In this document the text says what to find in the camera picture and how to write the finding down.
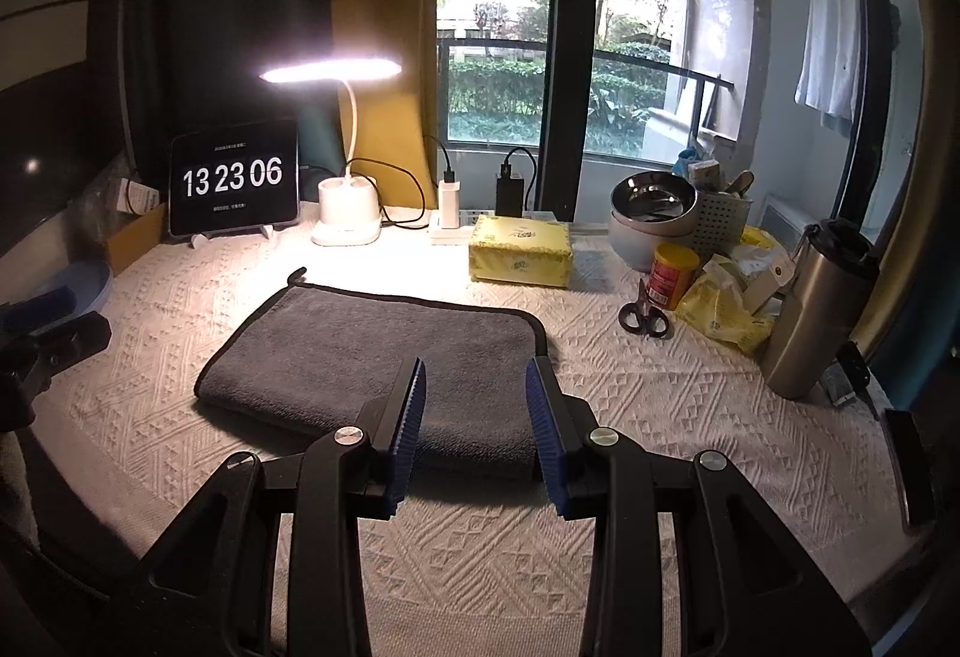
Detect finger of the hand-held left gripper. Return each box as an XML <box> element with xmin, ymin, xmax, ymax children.
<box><xmin>0</xmin><ymin>311</ymin><xmax>113</xmax><ymax>434</ymax></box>
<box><xmin>0</xmin><ymin>286</ymin><xmax>77</xmax><ymax>337</ymax></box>

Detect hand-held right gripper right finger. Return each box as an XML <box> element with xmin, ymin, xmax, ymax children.
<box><xmin>524</xmin><ymin>353</ymin><xmax>875</xmax><ymax>657</ymax></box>

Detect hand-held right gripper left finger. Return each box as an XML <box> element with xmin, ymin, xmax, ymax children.
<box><xmin>101</xmin><ymin>357</ymin><xmax>428</xmax><ymax>657</ymax></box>

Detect grey towel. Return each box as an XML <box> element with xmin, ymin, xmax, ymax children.
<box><xmin>193</xmin><ymin>266</ymin><xmax>553</xmax><ymax>482</ymax></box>

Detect blue bowl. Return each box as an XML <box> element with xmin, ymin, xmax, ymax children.
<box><xmin>63</xmin><ymin>259</ymin><xmax>114</xmax><ymax>314</ymax></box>

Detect brown cardboard box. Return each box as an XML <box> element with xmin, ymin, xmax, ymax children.
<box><xmin>104</xmin><ymin>202</ymin><xmax>168</xmax><ymax>276</ymax></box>

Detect small white box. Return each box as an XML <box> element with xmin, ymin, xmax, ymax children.
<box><xmin>115</xmin><ymin>176</ymin><xmax>163</xmax><ymax>216</ymax></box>

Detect black monitor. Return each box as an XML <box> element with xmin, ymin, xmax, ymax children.
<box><xmin>0</xmin><ymin>60</ymin><xmax>103</xmax><ymax>247</ymax></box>

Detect white textured tablecloth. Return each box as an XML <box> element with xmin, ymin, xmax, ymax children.
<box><xmin>15</xmin><ymin>207</ymin><xmax>932</xmax><ymax>657</ymax></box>

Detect white tablet stand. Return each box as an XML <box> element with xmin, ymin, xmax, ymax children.
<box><xmin>190</xmin><ymin>223</ymin><xmax>276</xmax><ymax>248</ymax></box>

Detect yellow tissue pack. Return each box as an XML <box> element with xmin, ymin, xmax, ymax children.
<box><xmin>468</xmin><ymin>215</ymin><xmax>575</xmax><ymax>289</ymax></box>

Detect white power strip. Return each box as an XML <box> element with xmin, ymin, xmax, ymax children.
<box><xmin>428</xmin><ymin>210</ymin><xmax>560</xmax><ymax>246</ymax></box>

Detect red can with yellow lid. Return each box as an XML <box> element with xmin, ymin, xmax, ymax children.
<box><xmin>648</xmin><ymin>241</ymin><xmax>701</xmax><ymax>311</ymax></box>

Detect grey steel bowl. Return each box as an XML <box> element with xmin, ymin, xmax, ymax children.
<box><xmin>605</xmin><ymin>207</ymin><xmax>703</xmax><ymax>274</ymax></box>

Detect yellow plastic bag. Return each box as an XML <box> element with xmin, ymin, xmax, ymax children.
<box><xmin>674</xmin><ymin>225</ymin><xmax>785</xmax><ymax>357</ymax></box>

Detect black tablet with clock display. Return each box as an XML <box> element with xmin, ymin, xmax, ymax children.
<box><xmin>168</xmin><ymin>118</ymin><xmax>303</xmax><ymax>239</ymax></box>

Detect white charger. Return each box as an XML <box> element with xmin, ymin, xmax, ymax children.
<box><xmin>438</xmin><ymin>171</ymin><xmax>461</xmax><ymax>230</ymax></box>

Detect white desk lamp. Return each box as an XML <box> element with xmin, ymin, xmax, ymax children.
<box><xmin>258</xmin><ymin>54</ymin><xmax>403</xmax><ymax>248</ymax></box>

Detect black charger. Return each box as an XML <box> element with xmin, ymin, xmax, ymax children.
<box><xmin>494</xmin><ymin>172</ymin><xmax>527</xmax><ymax>218</ymax></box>

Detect shiny steel bowl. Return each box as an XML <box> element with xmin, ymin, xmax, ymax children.
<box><xmin>609</xmin><ymin>172</ymin><xmax>699</xmax><ymax>225</ymax></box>

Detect white paper tag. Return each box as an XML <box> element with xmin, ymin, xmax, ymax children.
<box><xmin>742</xmin><ymin>251</ymin><xmax>797</xmax><ymax>314</ymax></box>

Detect white perforated basket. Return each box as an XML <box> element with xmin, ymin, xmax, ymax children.
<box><xmin>685</xmin><ymin>184</ymin><xmax>754</xmax><ymax>257</ymax></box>

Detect steel tumbler with black lid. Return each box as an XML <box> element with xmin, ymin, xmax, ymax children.
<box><xmin>763</xmin><ymin>217</ymin><xmax>881</xmax><ymax>401</ymax></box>

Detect small black device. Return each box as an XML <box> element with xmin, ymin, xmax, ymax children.
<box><xmin>833</xmin><ymin>341</ymin><xmax>883</xmax><ymax>419</ymax></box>

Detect balcony railing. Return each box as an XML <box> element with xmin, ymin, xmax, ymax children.
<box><xmin>438</xmin><ymin>37</ymin><xmax>740</xmax><ymax>134</ymax></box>

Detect white hanging shirt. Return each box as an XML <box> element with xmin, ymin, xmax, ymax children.
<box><xmin>794</xmin><ymin>0</ymin><xmax>864</xmax><ymax>130</ymax></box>

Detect black-handled scissors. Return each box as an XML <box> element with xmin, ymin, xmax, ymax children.
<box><xmin>616</xmin><ymin>277</ymin><xmax>674</xmax><ymax>338</ymax></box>

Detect black lamp cable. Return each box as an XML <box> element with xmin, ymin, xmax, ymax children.
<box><xmin>344</xmin><ymin>157</ymin><xmax>430</xmax><ymax>231</ymax></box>

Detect black charger cable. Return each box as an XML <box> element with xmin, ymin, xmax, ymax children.
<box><xmin>502</xmin><ymin>148</ymin><xmax>540</xmax><ymax>212</ymax></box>
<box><xmin>423</xmin><ymin>135</ymin><xmax>455</xmax><ymax>179</ymax></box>

